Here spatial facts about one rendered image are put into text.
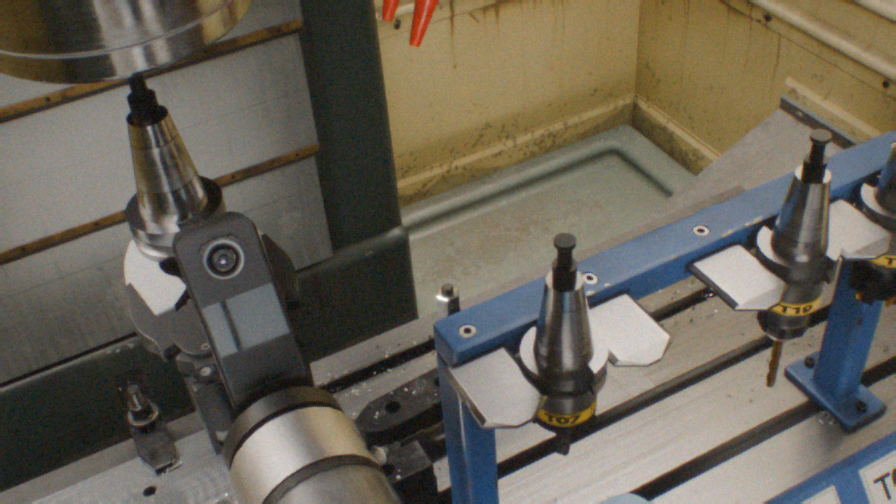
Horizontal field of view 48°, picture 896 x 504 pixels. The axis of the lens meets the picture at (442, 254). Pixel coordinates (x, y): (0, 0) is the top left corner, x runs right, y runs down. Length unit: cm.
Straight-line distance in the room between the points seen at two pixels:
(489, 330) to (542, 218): 114
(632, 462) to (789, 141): 74
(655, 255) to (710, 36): 104
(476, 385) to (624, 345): 11
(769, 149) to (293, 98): 80
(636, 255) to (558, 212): 109
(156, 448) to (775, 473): 62
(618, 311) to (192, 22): 40
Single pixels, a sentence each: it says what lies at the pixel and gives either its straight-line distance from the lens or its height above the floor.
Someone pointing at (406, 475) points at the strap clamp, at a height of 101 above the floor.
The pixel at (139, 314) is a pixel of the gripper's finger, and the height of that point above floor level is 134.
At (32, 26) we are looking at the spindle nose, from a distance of 54.
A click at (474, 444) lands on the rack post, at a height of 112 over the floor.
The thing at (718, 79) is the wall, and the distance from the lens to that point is 183.
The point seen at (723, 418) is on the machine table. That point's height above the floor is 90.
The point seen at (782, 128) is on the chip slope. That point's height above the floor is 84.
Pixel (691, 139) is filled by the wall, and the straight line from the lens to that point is 194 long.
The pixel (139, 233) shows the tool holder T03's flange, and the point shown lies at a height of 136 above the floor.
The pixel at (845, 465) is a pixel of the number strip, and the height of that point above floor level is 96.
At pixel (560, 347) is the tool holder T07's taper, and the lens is 71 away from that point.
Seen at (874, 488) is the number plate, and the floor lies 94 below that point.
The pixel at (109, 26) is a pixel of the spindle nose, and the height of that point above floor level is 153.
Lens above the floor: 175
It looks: 40 degrees down
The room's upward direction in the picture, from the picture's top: 5 degrees counter-clockwise
